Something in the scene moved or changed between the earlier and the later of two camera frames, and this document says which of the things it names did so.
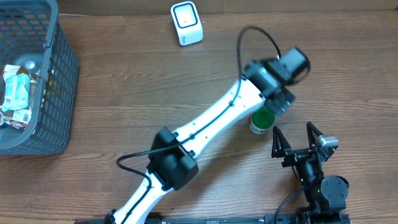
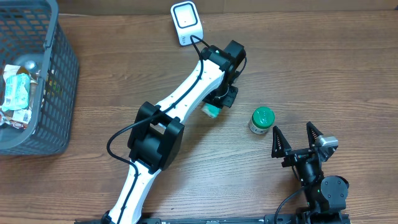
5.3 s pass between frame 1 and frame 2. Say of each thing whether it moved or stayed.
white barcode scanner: stayed
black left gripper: moved
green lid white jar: stayed
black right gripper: stayed
